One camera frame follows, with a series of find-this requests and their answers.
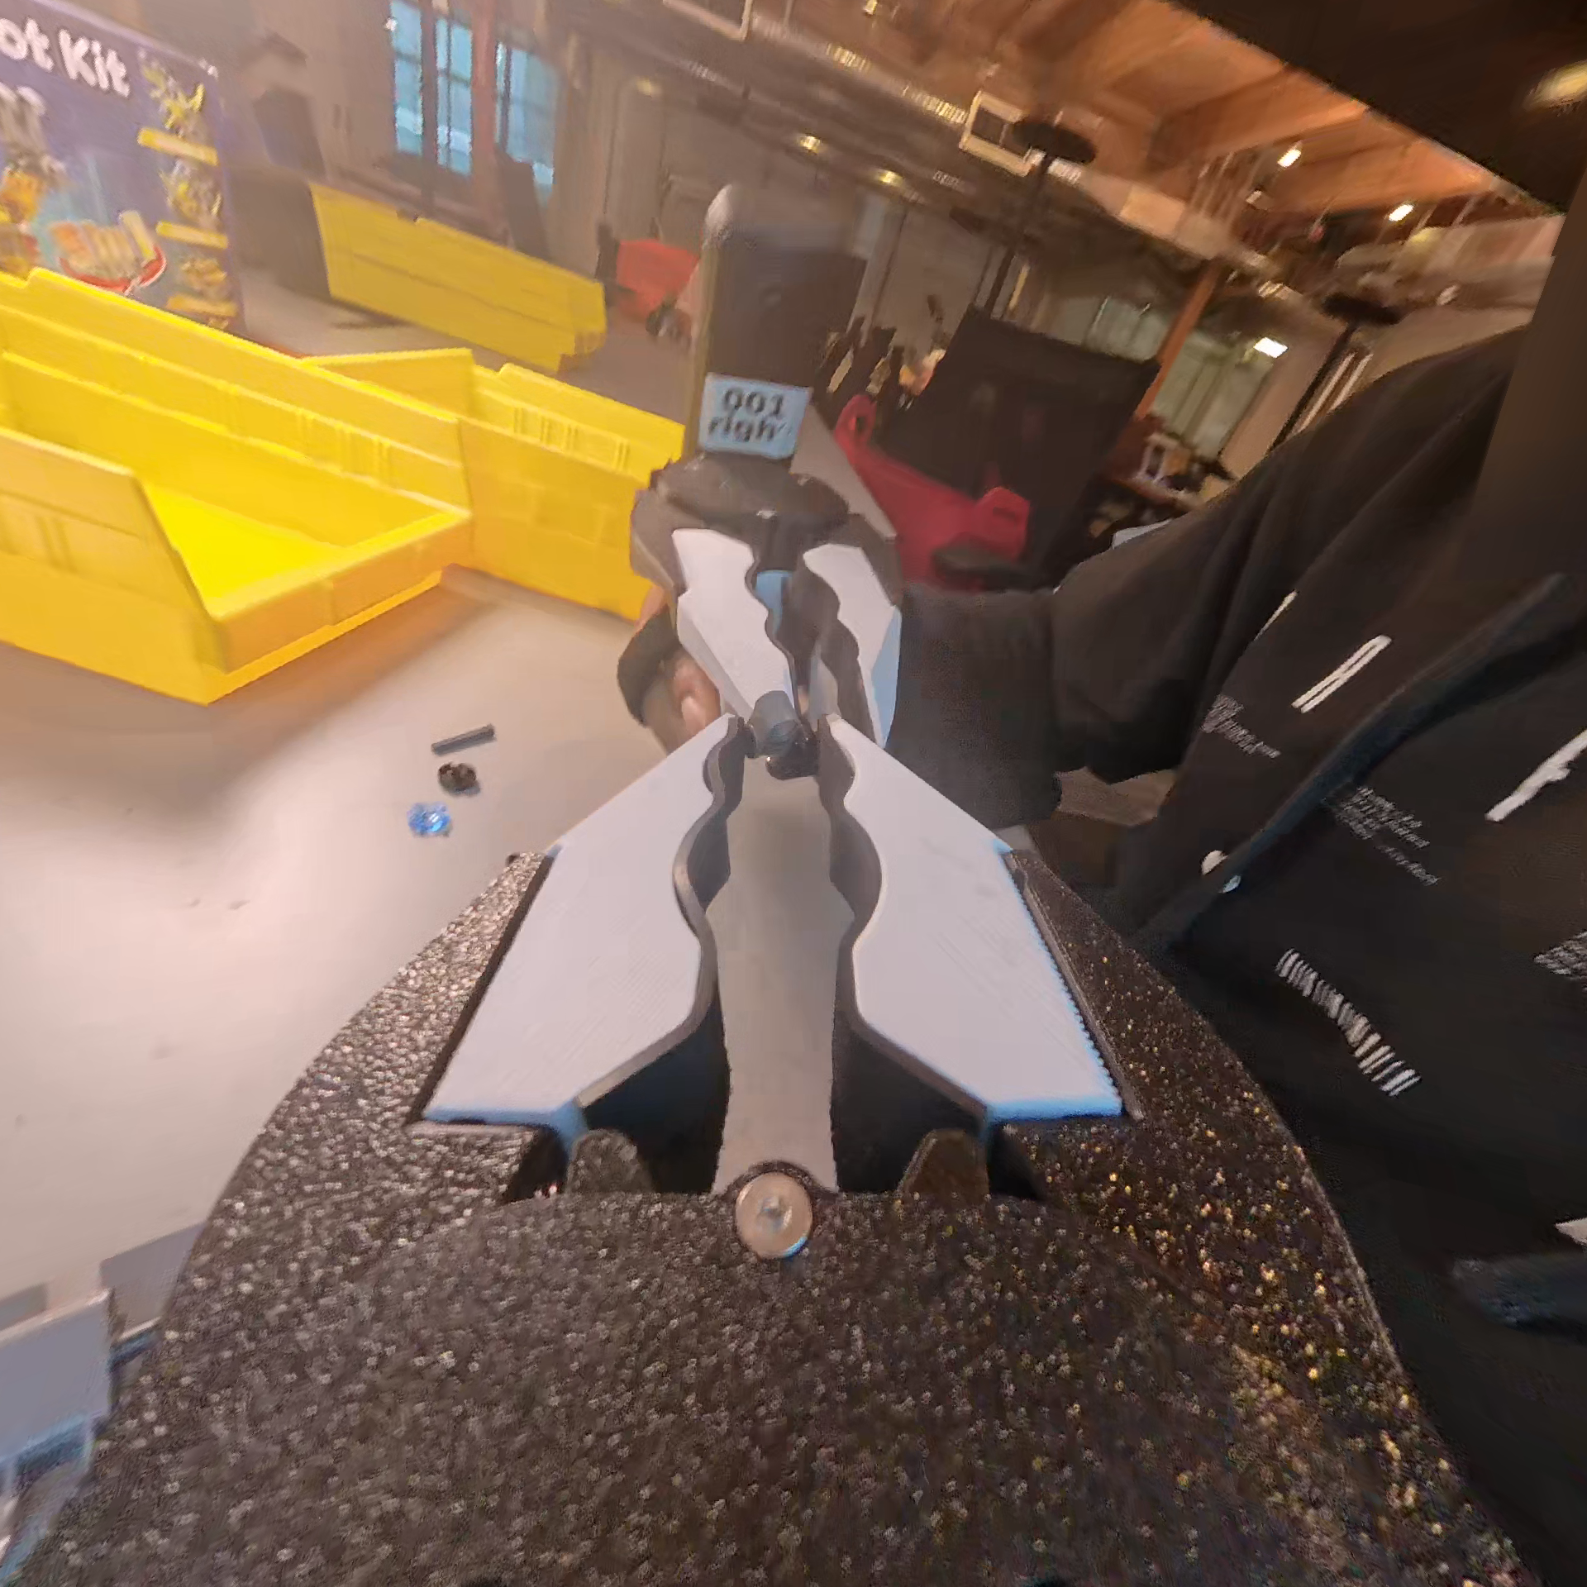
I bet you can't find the silver panel toy piece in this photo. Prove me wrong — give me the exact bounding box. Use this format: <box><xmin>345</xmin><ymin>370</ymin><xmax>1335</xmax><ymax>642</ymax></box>
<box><xmin>0</xmin><ymin>1220</ymin><xmax>200</xmax><ymax>1507</ymax></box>

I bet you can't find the red wheeled cart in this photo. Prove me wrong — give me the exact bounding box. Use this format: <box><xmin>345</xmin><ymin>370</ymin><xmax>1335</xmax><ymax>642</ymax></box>
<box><xmin>613</xmin><ymin>235</ymin><xmax>700</xmax><ymax>330</ymax></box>

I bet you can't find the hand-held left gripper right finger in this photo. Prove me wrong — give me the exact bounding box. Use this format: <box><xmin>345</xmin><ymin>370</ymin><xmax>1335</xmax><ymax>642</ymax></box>
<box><xmin>818</xmin><ymin>719</ymin><xmax>1124</xmax><ymax>1191</ymax></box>

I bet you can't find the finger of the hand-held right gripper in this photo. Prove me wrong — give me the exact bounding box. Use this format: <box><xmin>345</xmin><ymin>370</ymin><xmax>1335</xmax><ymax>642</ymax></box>
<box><xmin>672</xmin><ymin>530</ymin><xmax>797</xmax><ymax>721</ymax></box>
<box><xmin>802</xmin><ymin>553</ymin><xmax>904</xmax><ymax>747</ymax></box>

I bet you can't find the wide yellow plastic bin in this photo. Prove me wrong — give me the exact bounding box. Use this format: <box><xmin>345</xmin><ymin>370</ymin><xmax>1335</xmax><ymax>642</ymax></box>
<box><xmin>0</xmin><ymin>266</ymin><xmax>477</xmax><ymax>706</ymax></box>

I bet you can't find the black office chair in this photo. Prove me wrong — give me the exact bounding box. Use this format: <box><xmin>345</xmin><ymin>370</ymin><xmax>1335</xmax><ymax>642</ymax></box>
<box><xmin>923</xmin><ymin>303</ymin><xmax>1160</xmax><ymax>583</ymax></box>

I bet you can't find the red plastic case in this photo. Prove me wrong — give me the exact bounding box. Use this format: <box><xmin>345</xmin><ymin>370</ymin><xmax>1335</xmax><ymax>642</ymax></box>
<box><xmin>833</xmin><ymin>396</ymin><xmax>1033</xmax><ymax>583</ymax></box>

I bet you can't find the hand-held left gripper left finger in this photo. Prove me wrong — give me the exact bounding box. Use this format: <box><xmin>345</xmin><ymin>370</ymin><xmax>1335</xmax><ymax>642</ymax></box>
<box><xmin>423</xmin><ymin>715</ymin><xmax>751</xmax><ymax>1191</ymax></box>

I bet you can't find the white-top side table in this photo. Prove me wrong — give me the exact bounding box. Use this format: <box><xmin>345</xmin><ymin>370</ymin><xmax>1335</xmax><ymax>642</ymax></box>
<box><xmin>793</xmin><ymin>409</ymin><xmax>897</xmax><ymax>536</ymax></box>

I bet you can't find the robot kit box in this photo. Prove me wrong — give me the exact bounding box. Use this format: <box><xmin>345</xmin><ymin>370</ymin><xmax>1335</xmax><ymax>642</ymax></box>
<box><xmin>0</xmin><ymin>0</ymin><xmax>243</xmax><ymax>330</ymax></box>

